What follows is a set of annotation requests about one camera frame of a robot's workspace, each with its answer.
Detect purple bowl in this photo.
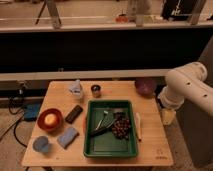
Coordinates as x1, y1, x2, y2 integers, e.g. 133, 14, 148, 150
135, 78, 157, 97

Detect green plastic tray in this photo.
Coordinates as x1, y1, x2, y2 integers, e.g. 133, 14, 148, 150
84, 100, 138, 158

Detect red bowl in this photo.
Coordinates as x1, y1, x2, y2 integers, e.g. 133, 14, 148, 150
37, 108, 63, 132

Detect orange object in background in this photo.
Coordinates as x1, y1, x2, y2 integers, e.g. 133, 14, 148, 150
115, 14, 128, 23

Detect black cable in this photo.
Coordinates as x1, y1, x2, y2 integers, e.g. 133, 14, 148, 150
0, 87, 28, 149

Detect black handled tongs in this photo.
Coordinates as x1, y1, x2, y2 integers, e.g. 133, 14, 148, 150
90, 112, 124, 137

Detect light wooden stick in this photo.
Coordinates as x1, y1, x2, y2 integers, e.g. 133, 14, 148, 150
136, 113, 142, 142

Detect yellow round fruit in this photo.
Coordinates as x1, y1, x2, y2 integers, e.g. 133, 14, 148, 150
44, 114, 57, 126

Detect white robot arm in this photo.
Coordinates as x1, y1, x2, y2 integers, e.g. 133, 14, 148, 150
158, 62, 213, 125

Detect black rectangular block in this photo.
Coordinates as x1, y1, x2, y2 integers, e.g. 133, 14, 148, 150
65, 105, 83, 123

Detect small dark metal can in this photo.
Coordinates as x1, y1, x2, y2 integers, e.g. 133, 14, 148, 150
91, 84, 101, 98

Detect dark purple grape bunch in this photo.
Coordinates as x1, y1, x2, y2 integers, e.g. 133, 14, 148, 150
111, 117, 131, 140

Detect blue power box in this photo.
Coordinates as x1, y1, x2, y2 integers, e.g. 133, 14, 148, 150
24, 103, 41, 121

